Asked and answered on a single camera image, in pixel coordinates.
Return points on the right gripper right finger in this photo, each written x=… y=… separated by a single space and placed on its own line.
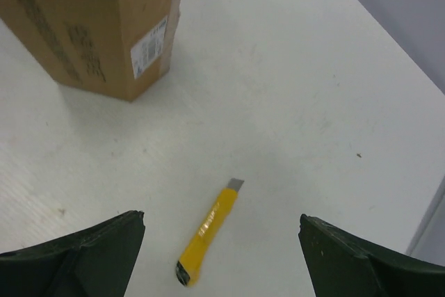
x=342 y=264

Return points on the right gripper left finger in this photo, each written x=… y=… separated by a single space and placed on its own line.
x=97 y=261

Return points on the yellow utility knife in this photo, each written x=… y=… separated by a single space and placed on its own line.
x=189 y=263

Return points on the brown cardboard express box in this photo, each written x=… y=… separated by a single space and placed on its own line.
x=117 y=48

